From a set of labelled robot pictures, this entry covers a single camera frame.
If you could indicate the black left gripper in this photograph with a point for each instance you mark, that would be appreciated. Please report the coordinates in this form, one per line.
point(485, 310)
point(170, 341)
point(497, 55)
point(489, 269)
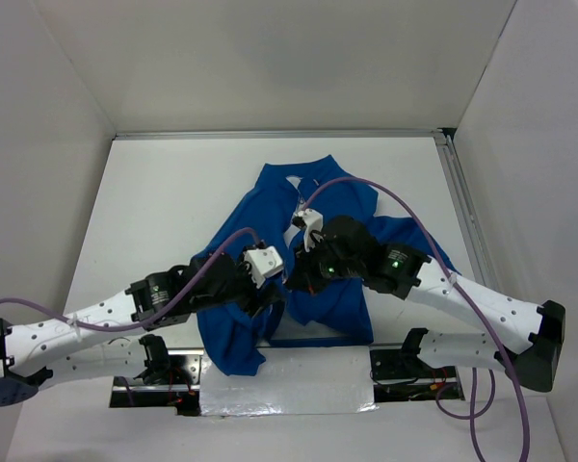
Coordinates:
point(258, 303)

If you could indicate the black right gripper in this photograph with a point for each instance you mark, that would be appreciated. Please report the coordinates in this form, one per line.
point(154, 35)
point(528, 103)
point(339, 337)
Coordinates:
point(302, 275)

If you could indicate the blue jacket white lining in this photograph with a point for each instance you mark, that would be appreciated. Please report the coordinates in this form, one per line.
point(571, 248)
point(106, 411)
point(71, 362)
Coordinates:
point(229, 336)

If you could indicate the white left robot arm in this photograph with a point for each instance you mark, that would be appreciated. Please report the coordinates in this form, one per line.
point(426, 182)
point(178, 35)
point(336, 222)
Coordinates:
point(117, 336)

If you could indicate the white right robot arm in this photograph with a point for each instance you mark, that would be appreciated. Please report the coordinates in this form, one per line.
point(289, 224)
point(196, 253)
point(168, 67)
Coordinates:
point(522, 339)

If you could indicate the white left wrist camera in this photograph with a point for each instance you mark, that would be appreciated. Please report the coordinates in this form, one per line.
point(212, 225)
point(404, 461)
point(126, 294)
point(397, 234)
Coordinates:
point(264, 263)

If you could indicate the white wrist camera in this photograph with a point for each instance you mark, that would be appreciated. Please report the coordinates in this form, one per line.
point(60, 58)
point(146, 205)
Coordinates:
point(311, 223)
point(264, 263)

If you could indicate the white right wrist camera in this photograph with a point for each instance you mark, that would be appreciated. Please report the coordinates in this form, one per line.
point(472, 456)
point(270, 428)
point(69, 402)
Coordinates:
point(311, 223)

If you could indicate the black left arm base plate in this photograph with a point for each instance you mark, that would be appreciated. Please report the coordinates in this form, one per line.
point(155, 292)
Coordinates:
point(182, 366)

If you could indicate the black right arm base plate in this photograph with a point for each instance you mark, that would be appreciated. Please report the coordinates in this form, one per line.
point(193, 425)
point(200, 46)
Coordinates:
point(391, 364)

